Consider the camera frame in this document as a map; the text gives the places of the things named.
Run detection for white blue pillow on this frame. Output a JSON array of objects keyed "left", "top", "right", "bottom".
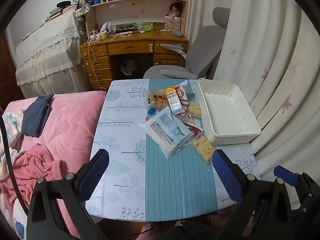
[{"left": 11, "top": 200, "right": 28, "bottom": 240}]

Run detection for orange white oat bar packet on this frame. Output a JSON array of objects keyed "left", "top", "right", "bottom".
[{"left": 164, "top": 86, "right": 187, "bottom": 115}]

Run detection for pink quilt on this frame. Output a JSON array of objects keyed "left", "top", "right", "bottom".
[{"left": 2, "top": 91, "right": 108, "bottom": 240}]

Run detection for clear biscuit packet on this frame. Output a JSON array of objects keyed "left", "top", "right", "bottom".
[{"left": 146, "top": 89, "right": 167, "bottom": 110}]

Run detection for red apple print snack packet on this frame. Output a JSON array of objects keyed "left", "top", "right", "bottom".
[{"left": 175, "top": 80, "right": 191, "bottom": 105}]

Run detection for wooden bookshelf hutch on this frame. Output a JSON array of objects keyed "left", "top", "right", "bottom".
[{"left": 82, "top": 0, "right": 191, "bottom": 34}]

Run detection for dark patterned pouch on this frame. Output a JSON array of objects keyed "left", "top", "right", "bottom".
[{"left": 115, "top": 23, "right": 139, "bottom": 34}]

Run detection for white floral curtain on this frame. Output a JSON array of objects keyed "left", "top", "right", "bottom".
[{"left": 186, "top": 0, "right": 320, "bottom": 180}]

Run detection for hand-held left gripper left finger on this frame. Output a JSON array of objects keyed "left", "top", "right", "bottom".
[{"left": 26, "top": 149, "right": 110, "bottom": 240}]

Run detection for clear yellow cracker packet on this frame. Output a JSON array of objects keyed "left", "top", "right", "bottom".
[
  {"left": 186, "top": 101, "right": 202, "bottom": 118},
  {"left": 192, "top": 132, "right": 216, "bottom": 165}
]

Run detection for stack of books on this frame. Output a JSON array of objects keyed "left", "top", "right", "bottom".
[{"left": 45, "top": 4, "right": 78, "bottom": 22}]

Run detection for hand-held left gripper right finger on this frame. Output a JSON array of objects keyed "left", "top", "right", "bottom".
[{"left": 212, "top": 149, "right": 293, "bottom": 240}]

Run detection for dark plastic bag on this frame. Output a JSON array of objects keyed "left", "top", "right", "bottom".
[{"left": 119, "top": 59, "right": 139, "bottom": 76}]

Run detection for white charging cable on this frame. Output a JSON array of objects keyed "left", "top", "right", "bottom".
[{"left": 86, "top": 30, "right": 108, "bottom": 90}]

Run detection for patterned fabric bag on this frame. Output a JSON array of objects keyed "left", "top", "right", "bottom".
[{"left": 74, "top": 4, "right": 92, "bottom": 21}]

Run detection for leaf print tablecloth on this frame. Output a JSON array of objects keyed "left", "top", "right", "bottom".
[{"left": 85, "top": 79, "right": 260, "bottom": 223}]

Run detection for black cable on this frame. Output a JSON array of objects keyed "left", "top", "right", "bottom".
[{"left": 0, "top": 119, "right": 29, "bottom": 214}]

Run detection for pink fleece robe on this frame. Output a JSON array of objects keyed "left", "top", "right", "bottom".
[{"left": 0, "top": 142, "right": 65, "bottom": 213}]

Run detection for grey office chair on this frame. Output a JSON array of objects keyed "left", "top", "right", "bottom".
[{"left": 142, "top": 7, "right": 231, "bottom": 80}]

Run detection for dark blue cloth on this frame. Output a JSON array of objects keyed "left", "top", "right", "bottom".
[{"left": 22, "top": 94, "right": 54, "bottom": 138}]

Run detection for large white blue snack packet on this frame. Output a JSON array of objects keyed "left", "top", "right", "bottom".
[{"left": 139, "top": 106, "right": 195, "bottom": 159}]

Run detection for wooden desk with drawers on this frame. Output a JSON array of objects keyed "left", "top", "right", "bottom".
[{"left": 80, "top": 31, "right": 188, "bottom": 90}]

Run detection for pastel patterned blanket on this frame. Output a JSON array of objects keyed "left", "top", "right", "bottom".
[{"left": 0, "top": 112, "right": 25, "bottom": 180}]

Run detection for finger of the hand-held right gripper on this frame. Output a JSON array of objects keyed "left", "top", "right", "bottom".
[{"left": 273, "top": 165, "right": 300, "bottom": 187}]

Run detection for brown-haired doll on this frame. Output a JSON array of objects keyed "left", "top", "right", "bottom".
[{"left": 164, "top": 2, "right": 184, "bottom": 20}]

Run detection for white plastic storage box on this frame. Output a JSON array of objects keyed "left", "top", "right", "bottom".
[{"left": 197, "top": 79, "right": 262, "bottom": 146}]

